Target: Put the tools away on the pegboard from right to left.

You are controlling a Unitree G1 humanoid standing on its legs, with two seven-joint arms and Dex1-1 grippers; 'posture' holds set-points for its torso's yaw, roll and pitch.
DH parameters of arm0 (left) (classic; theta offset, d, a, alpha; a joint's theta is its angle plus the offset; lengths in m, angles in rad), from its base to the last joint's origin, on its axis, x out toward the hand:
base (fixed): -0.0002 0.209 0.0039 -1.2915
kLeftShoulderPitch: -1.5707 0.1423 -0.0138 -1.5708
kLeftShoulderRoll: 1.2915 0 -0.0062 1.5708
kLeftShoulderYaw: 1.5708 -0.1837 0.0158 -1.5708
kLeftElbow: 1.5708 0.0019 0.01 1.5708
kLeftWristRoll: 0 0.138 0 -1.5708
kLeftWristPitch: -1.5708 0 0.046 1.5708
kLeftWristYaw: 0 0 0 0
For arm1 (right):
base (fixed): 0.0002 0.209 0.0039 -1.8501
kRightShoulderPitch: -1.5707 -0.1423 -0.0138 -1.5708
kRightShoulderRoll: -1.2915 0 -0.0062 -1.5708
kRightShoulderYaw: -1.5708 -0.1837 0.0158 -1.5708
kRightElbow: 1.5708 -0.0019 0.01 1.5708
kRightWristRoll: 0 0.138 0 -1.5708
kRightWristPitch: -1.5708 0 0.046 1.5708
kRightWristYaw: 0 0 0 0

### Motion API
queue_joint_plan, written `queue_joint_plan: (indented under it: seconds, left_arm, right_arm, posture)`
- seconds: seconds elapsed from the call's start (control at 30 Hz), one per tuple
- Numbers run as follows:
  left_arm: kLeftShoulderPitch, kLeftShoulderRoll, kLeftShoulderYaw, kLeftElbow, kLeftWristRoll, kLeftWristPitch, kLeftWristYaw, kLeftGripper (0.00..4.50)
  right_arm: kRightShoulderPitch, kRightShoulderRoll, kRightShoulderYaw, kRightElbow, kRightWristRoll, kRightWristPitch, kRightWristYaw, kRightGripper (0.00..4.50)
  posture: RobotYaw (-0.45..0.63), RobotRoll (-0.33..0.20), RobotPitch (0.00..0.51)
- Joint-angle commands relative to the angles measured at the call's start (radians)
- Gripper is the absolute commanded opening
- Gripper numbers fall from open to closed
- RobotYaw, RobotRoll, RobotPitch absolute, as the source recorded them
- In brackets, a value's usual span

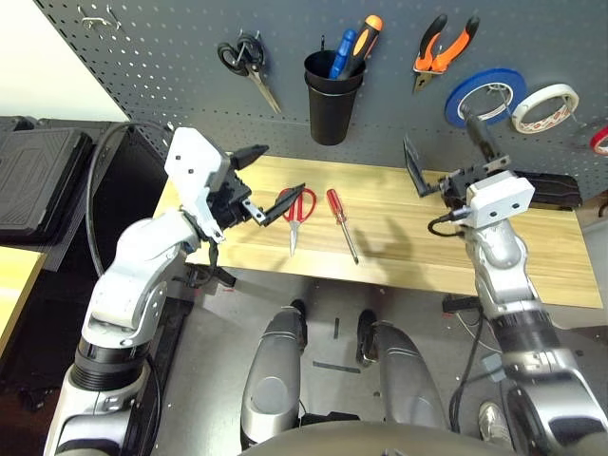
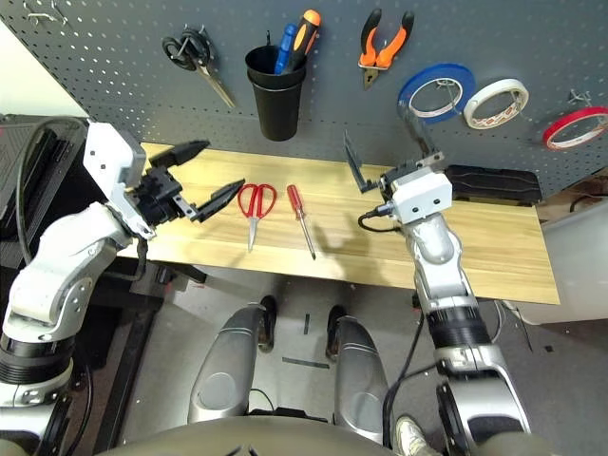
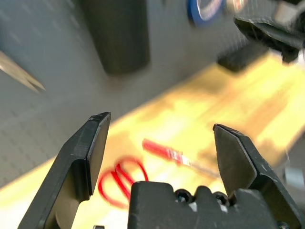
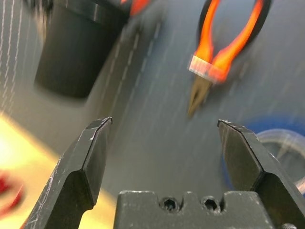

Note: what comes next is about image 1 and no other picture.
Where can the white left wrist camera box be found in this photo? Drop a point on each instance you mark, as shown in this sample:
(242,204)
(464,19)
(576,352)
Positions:
(192,164)

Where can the silver left robot leg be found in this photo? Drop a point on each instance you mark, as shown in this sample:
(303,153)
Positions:
(271,380)

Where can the white tape roll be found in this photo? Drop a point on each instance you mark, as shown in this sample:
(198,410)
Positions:
(522,126)

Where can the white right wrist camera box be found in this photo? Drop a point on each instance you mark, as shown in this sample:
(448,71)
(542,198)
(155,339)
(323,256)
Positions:
(501,199)

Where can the black table bracket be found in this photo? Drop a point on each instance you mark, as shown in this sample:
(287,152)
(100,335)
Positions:
(209,278)
(461,304)

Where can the grey robot torso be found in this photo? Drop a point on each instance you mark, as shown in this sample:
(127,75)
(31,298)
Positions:
(380,442)

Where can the blue tape roll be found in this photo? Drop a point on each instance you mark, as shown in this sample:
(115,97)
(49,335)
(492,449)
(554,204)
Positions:
(453,111)

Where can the steel tape peg hook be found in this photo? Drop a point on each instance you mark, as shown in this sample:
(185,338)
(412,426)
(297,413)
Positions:
(502,97)

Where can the silver bystander sneaker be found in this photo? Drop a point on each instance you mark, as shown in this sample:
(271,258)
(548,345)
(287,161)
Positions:
(494,423)

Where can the light wooden side table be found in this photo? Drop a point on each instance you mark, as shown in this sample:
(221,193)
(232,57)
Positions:
(16,285)

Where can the short black floor tape strip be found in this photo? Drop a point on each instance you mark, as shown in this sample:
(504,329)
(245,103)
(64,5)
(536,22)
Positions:
(336,328)

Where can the silver right robot leg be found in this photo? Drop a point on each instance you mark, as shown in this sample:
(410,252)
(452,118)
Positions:
(404,375)

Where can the silver robot leg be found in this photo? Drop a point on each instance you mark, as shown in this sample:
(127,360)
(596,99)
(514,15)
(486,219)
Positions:
(271,380)
(404,375)

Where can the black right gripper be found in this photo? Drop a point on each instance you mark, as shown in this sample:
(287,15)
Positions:
(456,187)

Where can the long black floor tape strip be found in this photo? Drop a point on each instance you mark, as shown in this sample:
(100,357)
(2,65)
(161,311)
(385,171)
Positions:
(337,367)

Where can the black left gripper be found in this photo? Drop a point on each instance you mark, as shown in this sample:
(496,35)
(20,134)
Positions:
(228,197)

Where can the red tape roll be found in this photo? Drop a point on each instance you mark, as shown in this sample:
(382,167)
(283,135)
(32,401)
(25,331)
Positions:
(601,140)

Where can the small grey floor box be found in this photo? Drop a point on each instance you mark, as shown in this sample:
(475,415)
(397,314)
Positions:
(493,368)

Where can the orange black pliers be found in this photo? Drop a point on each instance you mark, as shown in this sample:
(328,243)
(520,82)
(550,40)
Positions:
(446,54)

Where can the grey metal pegboard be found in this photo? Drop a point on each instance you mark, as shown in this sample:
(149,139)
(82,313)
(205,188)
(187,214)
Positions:
(166,71)

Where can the black flight case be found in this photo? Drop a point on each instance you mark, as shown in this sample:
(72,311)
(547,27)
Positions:
(119,157)

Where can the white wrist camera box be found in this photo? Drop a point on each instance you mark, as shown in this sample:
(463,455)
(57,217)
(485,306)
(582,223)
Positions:
(501,199)
(192,164)

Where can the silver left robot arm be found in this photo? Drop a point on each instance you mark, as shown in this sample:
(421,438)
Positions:
(138,275)

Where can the black ribbed plastic case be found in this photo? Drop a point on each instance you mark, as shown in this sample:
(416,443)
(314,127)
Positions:
(33,180)

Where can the double steel peg hook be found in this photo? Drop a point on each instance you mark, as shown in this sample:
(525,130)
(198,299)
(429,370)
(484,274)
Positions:
(97,21)

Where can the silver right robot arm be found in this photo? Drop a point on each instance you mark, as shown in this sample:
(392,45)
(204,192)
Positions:
(503,266)

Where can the black plastic cup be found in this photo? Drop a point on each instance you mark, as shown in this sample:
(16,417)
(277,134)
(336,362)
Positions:
(332,114)

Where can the long steel peg hook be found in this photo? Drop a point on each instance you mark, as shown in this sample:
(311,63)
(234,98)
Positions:
(584,126)

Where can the flat black tool case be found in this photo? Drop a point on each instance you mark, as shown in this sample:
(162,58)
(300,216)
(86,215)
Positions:
(556,192)

